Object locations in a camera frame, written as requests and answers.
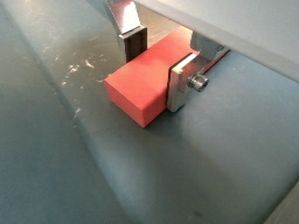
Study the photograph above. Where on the red rectangular block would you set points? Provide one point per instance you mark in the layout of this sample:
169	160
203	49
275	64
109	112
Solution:
137	86

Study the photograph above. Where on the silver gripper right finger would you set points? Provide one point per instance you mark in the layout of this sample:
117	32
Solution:
186	74

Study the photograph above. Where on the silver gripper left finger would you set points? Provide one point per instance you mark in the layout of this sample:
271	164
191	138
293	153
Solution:
130	32

